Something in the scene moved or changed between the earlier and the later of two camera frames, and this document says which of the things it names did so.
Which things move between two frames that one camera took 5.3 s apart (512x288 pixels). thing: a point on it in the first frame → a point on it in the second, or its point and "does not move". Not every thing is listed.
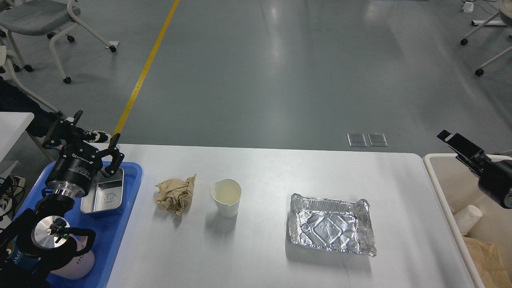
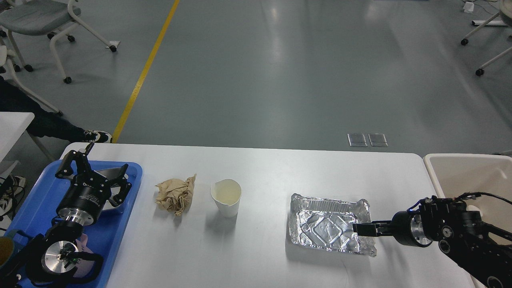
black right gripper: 496,181 → 407,227
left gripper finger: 57,135 → 82,161
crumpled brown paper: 175,195 does not move
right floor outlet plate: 377,140 does not move
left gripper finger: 117,156 → 125,186
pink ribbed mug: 79,266 does not move
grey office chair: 35,18 does not move
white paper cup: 227,193 does not move
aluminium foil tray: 330,225 does not move
